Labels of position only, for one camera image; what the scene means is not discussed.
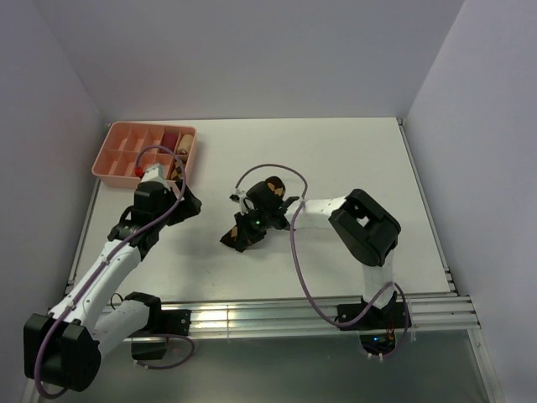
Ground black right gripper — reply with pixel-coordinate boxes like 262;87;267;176
235;207;272;250

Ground brown argyle sock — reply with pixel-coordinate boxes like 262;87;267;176
220;175;287;253
169;161;185;181

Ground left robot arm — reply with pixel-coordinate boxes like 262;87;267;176
23;180;201;400

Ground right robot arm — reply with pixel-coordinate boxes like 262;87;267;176
221;177;401;327

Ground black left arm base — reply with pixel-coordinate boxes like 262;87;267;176
130;310;196;370

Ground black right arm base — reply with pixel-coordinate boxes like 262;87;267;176
342;295;412;355

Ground tan rolled sock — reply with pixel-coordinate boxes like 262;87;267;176
175;134;195;156

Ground dark red rolled sock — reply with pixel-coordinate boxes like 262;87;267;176
161;132;179;151

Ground pink compartment tray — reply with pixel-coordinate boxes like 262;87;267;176
91;122;197;189

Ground front aluminium rail frame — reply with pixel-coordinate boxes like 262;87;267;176
163;296;481;339

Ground aluminium table edge rail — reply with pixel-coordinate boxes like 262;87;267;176
397;118;458;295

